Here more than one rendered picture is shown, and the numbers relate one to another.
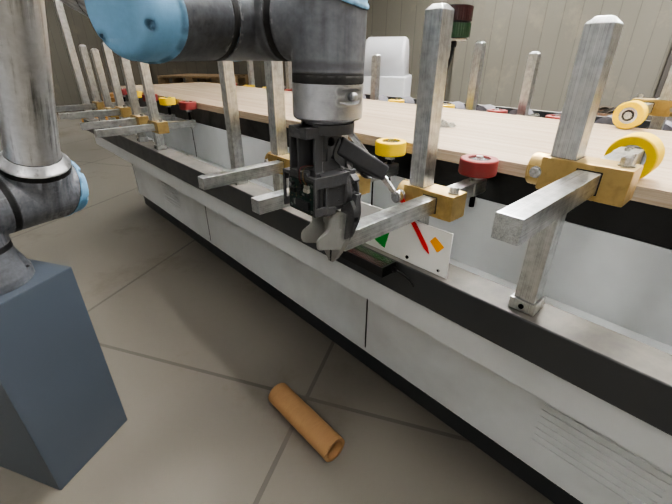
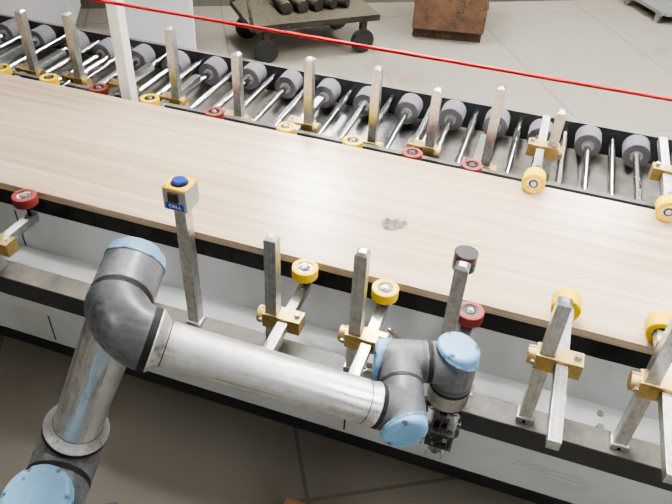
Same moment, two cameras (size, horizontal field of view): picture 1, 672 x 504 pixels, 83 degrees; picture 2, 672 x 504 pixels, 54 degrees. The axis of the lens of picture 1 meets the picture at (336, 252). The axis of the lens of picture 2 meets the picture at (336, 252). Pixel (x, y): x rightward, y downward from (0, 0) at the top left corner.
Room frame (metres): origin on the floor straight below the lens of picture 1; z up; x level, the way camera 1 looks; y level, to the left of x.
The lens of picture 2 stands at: (-0.16, 0.72, 2.19)
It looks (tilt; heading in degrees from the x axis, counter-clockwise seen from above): 39 degrees down; 329
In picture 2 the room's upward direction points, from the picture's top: 3 degrees clockwise
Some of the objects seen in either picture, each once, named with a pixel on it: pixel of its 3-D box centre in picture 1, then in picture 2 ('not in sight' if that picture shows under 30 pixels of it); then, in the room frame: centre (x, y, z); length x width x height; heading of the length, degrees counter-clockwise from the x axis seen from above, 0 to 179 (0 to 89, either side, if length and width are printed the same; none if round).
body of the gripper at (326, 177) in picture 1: (323, 167); (442, 418); (0.52, 0.02, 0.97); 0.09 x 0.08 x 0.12; 132
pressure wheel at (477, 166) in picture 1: (475, 181); (467, 323); (0.82, -0.31, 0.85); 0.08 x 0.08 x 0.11
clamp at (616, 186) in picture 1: (578, 176); (554, 359); (0.55, -0.36, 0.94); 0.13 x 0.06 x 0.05; 43
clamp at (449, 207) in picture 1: (430, 198); not in sight; (0.74, -0.19, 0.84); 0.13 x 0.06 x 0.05; 43
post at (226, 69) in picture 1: (231, 116); (189, 268); (1.31, 0.34, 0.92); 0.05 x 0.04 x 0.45; 43
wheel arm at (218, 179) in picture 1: (274, 168); (279, 331); (1.06, 0.17, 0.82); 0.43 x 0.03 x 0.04; 133
